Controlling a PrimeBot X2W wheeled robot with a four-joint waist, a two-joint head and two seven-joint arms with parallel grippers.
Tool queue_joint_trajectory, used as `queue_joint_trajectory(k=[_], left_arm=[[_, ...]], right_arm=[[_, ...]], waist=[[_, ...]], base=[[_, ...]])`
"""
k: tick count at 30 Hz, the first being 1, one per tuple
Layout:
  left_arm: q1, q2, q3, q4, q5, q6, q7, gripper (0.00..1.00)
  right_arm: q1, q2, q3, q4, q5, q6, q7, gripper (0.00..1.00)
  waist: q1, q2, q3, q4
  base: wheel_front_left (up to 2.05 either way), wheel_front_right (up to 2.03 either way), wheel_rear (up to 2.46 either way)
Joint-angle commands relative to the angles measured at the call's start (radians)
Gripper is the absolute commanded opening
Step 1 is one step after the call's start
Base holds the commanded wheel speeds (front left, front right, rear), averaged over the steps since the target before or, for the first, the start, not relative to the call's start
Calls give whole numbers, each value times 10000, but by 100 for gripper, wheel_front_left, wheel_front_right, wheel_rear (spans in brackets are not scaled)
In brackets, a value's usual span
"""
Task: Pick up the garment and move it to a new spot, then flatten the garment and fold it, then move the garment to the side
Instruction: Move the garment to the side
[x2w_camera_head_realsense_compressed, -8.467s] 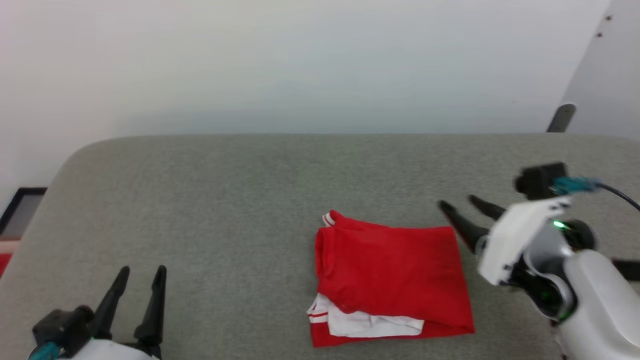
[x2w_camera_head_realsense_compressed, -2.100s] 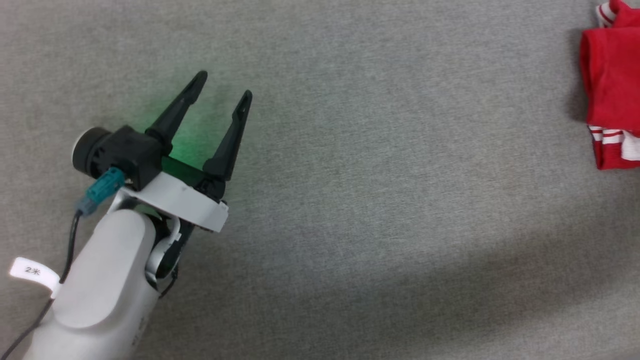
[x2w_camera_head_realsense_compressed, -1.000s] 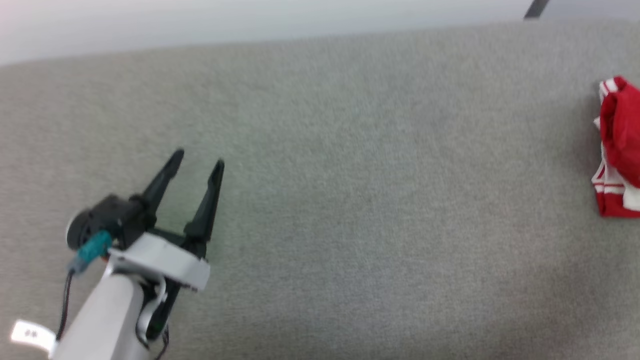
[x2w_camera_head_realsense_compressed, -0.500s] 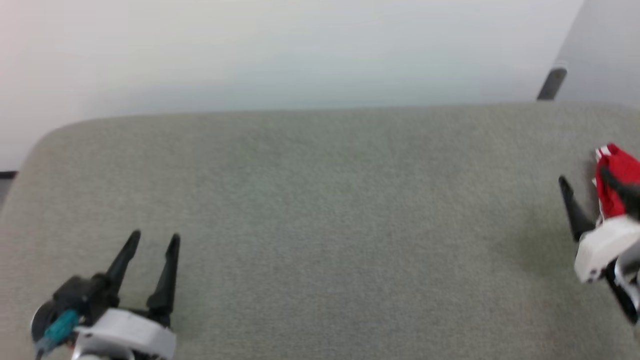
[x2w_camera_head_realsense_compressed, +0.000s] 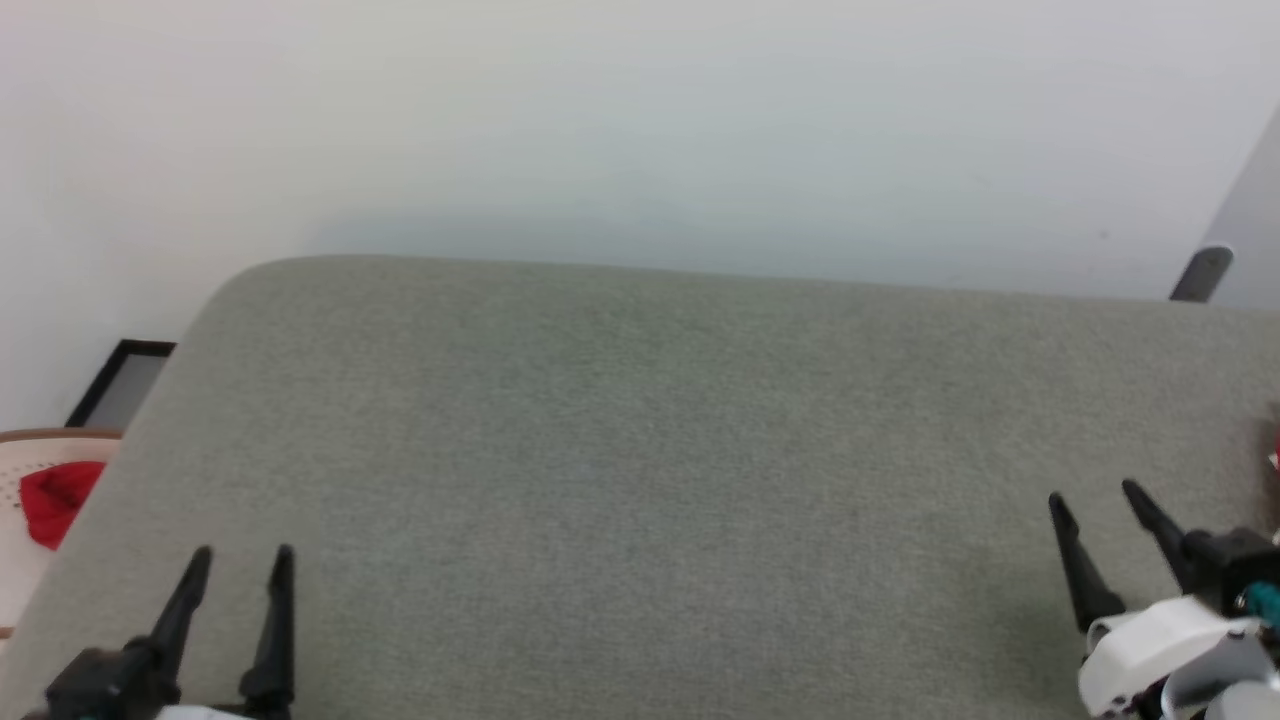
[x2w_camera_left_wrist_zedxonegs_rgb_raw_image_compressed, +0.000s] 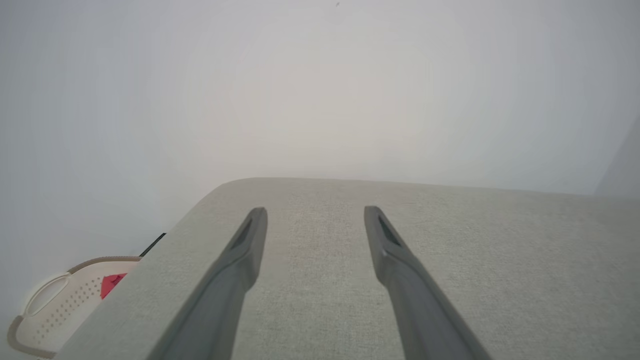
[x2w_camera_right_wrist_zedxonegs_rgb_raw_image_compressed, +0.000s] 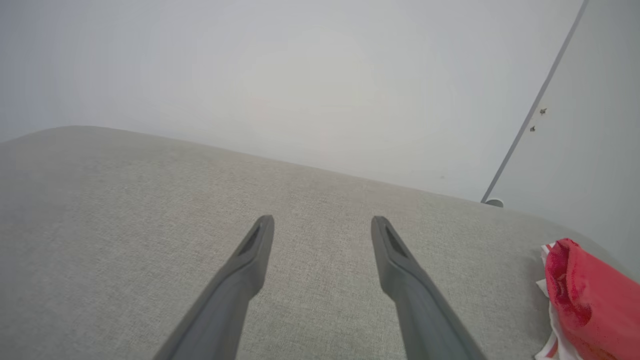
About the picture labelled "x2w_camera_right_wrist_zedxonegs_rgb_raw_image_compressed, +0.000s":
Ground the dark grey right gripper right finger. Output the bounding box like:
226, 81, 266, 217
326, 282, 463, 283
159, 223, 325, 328
370, 215, 487, 360

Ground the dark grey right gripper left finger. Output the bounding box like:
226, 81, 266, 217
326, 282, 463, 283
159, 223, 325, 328
152, 215, 275, 360

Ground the red and white basketball jersey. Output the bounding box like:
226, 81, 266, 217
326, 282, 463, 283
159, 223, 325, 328
534, 238, 640, 360

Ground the grey fabric sofa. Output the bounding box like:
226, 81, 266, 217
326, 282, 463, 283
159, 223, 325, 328
0, 125, 640, 360

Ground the grey wall trim strip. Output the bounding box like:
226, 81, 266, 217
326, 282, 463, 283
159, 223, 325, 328
480, 0, 590, 204

